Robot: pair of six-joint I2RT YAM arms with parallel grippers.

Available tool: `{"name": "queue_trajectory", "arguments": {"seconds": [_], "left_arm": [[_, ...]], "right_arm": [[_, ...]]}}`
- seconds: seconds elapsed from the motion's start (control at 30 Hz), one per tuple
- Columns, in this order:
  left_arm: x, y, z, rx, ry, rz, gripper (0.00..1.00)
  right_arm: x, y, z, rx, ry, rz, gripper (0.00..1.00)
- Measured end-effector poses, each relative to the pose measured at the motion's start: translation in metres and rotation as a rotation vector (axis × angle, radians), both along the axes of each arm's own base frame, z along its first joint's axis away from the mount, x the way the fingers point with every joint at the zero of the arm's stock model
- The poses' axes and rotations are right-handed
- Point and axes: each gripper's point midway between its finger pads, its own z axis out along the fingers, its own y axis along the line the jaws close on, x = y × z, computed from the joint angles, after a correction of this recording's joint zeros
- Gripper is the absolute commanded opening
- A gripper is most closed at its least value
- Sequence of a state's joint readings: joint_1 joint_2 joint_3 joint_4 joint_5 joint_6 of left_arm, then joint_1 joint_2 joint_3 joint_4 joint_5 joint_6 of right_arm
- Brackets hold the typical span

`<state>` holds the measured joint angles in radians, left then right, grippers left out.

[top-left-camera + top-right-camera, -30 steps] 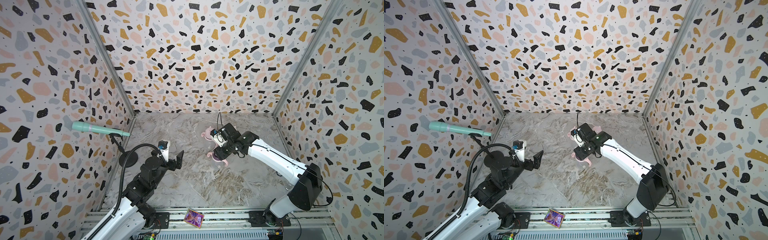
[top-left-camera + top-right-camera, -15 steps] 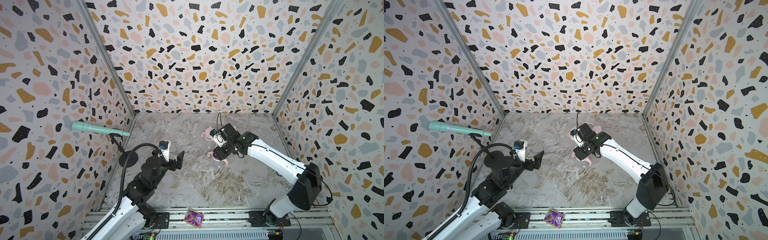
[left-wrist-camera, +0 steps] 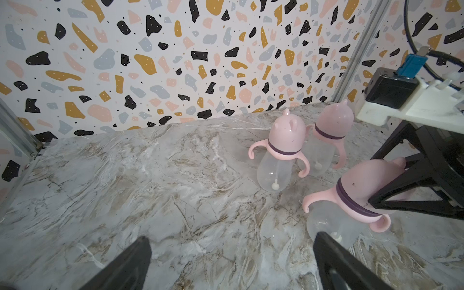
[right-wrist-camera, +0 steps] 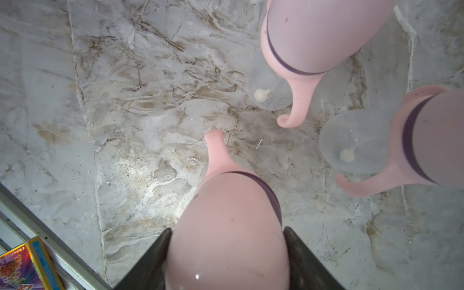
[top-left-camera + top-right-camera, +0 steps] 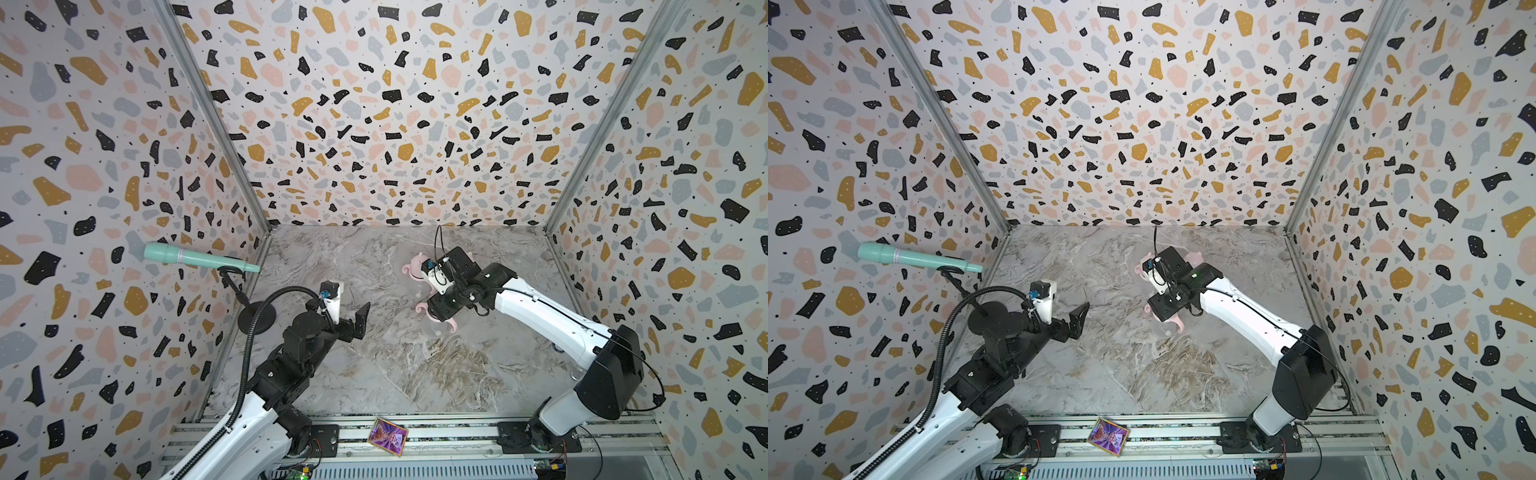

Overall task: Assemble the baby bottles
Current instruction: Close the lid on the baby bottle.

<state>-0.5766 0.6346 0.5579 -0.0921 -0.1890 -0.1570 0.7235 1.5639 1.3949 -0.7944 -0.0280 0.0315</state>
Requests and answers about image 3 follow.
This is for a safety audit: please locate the left corner aluminium post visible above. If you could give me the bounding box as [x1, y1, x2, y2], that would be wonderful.
[1, 101, 43, 217]

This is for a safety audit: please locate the right corner aluminium post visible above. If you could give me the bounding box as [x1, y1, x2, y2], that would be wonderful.
[332, 0, 391, 103]

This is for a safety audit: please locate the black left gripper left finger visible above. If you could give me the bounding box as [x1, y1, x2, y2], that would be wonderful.
[80, 236, 152, 290]

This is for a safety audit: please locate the purple bottle collar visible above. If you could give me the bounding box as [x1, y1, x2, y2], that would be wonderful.
[267, 139, 300, 156]
[336, 178, 381, 218]

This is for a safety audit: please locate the pink bottle cap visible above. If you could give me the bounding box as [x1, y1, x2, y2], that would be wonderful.
[341, 157, 407, 215]
[268, 108, 307, 152]

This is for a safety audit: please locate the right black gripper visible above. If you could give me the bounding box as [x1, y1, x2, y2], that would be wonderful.
[369, 120, 464, 221]

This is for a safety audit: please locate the corner aluminium post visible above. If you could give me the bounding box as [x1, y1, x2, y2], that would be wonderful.
[1, 101, 43, 217]
[332, 0, 391, 103]

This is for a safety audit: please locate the small clear baby bottle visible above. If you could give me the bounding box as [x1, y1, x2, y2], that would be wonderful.
[248, 108, 311, 193]

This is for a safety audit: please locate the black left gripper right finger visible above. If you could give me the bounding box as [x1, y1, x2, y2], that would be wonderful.
[313, 232, 391, 290]

